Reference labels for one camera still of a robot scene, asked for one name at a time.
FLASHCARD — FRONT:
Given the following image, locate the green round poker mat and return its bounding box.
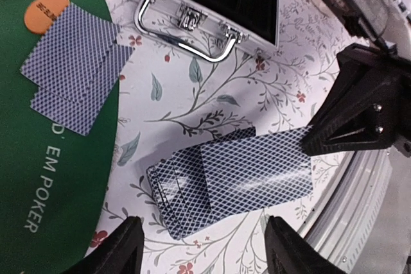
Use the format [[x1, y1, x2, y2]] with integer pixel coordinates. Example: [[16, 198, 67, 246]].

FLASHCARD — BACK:
[[1, 0, 119, 273]]

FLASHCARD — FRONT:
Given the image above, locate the aluminium poker chip case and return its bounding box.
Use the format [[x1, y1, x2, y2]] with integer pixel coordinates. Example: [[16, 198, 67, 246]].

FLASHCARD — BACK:
[[128, 0, 279, 63]]

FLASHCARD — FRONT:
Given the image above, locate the blue playing card deck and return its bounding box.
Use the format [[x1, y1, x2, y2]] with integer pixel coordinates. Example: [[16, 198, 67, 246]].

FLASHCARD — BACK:
[[146, 126, 256, 240]]

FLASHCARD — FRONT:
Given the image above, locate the orange big blind button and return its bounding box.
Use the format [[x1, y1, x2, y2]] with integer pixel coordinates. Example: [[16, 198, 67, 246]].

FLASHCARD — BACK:
[[24, 0, 69, 35]]

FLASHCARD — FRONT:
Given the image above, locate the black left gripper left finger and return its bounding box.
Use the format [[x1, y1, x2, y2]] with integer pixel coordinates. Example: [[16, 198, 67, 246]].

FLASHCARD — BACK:
[[65, 216, 144, 274]]

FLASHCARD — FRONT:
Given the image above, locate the aluminium front rail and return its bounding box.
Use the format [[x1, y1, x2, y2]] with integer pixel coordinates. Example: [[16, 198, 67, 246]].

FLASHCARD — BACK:
[[299, 147, 410, 273]]

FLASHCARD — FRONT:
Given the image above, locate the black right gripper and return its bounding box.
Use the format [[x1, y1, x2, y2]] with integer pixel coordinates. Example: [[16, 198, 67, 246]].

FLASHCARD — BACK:
[[302, 44, 410, 156]]

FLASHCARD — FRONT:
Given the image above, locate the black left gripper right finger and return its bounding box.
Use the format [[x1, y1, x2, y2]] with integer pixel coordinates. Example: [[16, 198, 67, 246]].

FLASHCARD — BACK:
[[265, 216, 343, 274]]

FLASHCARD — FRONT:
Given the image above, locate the single playing card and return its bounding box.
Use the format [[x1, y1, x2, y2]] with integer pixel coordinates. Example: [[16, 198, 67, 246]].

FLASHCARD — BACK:
[[21, 3, 121, 101]]

